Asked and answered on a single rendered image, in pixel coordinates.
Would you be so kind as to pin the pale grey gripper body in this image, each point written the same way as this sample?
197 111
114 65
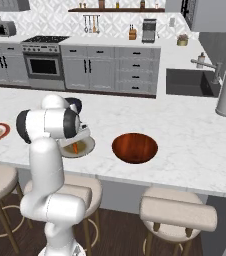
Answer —
80 136

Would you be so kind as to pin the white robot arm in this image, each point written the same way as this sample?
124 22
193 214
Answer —
46 166

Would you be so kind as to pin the orange carrot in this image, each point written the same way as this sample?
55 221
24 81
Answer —
75 148

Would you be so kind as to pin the brown wooden bowl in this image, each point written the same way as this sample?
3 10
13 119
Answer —
135 148

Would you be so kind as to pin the grey plate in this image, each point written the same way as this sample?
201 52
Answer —
86 148

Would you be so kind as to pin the beige bar stool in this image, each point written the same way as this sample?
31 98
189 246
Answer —
1 181
85 191
178 211

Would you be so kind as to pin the grey cupboard run with drawers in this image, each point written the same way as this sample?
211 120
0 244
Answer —
111 70

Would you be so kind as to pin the steel oven with hob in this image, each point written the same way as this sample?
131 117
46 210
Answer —
45 63

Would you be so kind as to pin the grey two-door cupboard run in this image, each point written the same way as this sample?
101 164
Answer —
5 65

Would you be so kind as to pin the wooden knife block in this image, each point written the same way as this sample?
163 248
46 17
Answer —
132 34

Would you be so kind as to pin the dark grey sink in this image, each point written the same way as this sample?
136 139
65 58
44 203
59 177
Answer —
188 83

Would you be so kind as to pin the grey coffee machine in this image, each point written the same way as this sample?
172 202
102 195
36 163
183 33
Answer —
149 30

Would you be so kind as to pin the brown jar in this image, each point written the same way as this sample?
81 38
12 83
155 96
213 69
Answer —
101 4

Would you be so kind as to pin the grey toaster oven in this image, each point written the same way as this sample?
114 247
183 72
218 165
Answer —
0 28

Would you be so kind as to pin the small yellow bottle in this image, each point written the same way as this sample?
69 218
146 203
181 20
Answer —
117 5

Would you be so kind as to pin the small potted plant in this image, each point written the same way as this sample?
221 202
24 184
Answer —
182 40

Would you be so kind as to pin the grey soap dispenser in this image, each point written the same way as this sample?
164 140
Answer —
201 60

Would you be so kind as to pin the dark bottle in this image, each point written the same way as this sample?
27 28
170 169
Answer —
142 4

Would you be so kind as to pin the grey tap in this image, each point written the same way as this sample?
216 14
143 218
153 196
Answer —
215 68

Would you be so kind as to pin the rail with hanging tools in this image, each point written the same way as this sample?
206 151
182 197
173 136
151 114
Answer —
91 24

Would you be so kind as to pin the brown wall shelf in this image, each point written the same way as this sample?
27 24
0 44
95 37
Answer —
118 10

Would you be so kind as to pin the white wall socket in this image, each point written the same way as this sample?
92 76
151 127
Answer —
172 22

